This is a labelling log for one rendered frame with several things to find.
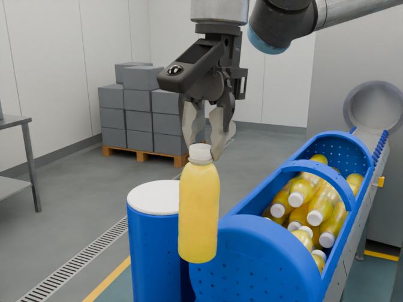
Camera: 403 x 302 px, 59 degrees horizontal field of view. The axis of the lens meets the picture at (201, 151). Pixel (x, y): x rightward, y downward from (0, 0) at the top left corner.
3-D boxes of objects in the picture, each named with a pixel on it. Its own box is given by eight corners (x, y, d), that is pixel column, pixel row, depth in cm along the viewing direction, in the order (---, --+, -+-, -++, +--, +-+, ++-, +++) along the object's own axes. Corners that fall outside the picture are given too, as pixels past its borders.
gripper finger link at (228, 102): (237, 131, 56) (234, 74, 55) (232, 132, 55) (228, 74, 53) (211, 131, 59) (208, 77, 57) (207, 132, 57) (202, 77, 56)
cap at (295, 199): (304, 204, 99) (303, 207, 98) (291, 205, 102) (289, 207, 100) (301, 192, 99) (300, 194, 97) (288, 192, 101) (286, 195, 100)
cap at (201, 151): (191, 162, 57) (192, 151, 57) (186, 154, 61) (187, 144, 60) (214, 160, 58) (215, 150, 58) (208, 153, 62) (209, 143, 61)
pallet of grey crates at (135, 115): (205, 149, 514) (205, 65, 476) (181, 168, 444) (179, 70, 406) (134, 139, 558) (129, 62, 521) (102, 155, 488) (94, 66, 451)
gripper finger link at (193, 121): (207, 150, 65) (219, 102, 62) (188, 156, 60) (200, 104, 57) (194, 144, 67) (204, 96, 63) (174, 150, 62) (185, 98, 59)
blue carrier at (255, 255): (370, 202, 141) (377, 133, 133) (310, 374, 71) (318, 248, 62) (298, 190, 156) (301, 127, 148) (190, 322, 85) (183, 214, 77)
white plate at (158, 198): (126, 216, 115) (126, 219, 115) (210, 208, 120) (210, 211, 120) (127, 182, 141) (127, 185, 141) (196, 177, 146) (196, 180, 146)
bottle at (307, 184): (327, 186, 114) (311, 210, 99) (305, 187, 118) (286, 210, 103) (322, 165, 112) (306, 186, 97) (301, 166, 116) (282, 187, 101)
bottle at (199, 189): (181, 266, 61) (183, 165, 55) (174, 243, 68) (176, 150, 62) (220, 261, 63) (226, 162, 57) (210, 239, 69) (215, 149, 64)
